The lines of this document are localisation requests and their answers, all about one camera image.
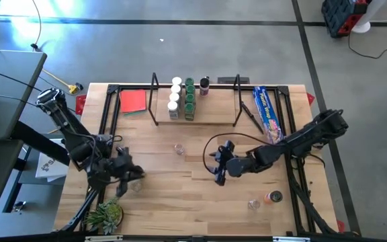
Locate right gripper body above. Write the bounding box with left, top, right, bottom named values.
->
left=213, top=150, right=249, bottom=178

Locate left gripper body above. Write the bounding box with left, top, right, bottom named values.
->
left=107, top=146, right=136, bottom=185

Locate black-lid orange spice jar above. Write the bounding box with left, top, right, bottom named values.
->
left=263, top=190, right=284, bottom=205

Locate black-lid purple-label spice jar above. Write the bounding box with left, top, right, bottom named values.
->
left=199, top=76, right=210, bottom=97

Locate black metal wooden shelf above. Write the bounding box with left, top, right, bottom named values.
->
left=148, top=72, right=265, bottom=135

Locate potted succulent plant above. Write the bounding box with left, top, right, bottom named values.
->
left=85, top=197, right=124, bottom=235

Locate green paper sheet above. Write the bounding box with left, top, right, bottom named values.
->
left=123, top=109, right=147, bottom=118

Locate blue plastic wrap box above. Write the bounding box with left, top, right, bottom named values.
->
left=252, top=86, right=284, bottom=145

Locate red paper sheet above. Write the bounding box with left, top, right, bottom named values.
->
left=119, top=89, right=147, bottom=114

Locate white box beside table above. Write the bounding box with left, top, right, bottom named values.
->
left=34, top=137, right=72, bottom=182

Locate black diagonal support beam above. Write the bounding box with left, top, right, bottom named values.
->
left=10, top=120, right=72, bottom=166

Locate silver metal clamp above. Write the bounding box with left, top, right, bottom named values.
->
left=11, top=200, right=27, bottom=213

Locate dark blue red tool case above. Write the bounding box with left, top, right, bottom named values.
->
left=320, top=0, right=369, bottom=38

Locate white round stand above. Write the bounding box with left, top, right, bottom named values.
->
left=351, top=0, right=387, bottom=34

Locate silver metal bracket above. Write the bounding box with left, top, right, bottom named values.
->
left=85, top=235, right=124, bottom=242
left=272, top=236, right=312, bottom=242

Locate black aluminium rig frame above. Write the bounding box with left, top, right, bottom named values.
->
left=57, top=83, right=362, bottom=236

